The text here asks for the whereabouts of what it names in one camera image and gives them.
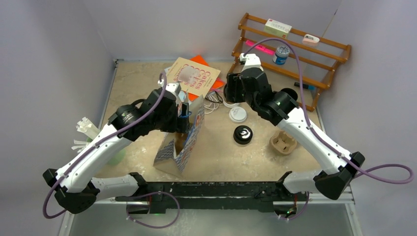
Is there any white green box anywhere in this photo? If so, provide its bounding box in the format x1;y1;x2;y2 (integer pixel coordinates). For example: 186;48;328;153
263;19;292;38

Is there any black paper cup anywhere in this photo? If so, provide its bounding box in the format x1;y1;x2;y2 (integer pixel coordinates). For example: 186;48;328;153
281;88;298;101

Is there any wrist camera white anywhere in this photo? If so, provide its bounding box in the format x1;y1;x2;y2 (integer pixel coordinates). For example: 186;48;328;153
239;53;264;72
158;79;181;99

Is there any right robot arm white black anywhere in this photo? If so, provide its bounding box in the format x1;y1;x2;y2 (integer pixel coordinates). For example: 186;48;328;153
224;68;365;200

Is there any black blue marker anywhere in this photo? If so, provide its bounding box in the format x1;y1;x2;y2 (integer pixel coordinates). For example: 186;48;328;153
294;82;315;90

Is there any stack of black lids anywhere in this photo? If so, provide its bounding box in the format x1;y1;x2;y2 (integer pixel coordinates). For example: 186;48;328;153
233;125;253;145

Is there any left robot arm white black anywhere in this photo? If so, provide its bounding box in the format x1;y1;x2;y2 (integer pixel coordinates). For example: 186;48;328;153
43;88;191;214

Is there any pink white tape dispenser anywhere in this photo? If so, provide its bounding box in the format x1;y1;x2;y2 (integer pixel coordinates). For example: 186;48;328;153
302;34;320;47

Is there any cakes recipe book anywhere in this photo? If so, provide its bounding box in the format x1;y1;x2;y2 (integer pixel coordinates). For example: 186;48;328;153
167;57;220;96

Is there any blue white jar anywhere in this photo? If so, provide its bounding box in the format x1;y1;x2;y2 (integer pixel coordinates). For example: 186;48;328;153
272;45;291;65

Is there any white cup lid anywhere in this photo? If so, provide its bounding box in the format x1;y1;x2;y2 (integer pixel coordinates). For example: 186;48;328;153
223;101;240;109
229;106;247;123

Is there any white cup lid lower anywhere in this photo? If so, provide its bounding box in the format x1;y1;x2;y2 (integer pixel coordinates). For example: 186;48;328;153
229;106;247;123

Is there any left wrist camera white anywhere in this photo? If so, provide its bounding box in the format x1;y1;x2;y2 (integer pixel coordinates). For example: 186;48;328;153
158;79;181;99

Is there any pink highlighter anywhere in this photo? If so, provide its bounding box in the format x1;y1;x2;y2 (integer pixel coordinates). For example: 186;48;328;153
245;40;275;56

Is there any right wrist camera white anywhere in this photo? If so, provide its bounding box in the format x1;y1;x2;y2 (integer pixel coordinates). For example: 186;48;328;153
239;53;264;72

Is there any green cup holder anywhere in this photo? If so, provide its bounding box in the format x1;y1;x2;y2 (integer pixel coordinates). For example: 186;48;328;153
105;139;126;166

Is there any checkered paper bakery bag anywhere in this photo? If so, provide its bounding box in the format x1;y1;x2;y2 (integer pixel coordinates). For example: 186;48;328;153
153;96;205;177

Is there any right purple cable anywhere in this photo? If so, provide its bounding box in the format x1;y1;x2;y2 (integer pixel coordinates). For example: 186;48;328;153
242;37;415;222

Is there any white cup lid upper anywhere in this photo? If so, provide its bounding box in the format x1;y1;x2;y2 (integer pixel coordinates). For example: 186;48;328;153
223;101;240;109

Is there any wooden shelf rack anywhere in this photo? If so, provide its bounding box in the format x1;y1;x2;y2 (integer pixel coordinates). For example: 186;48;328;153
228;12;352;112

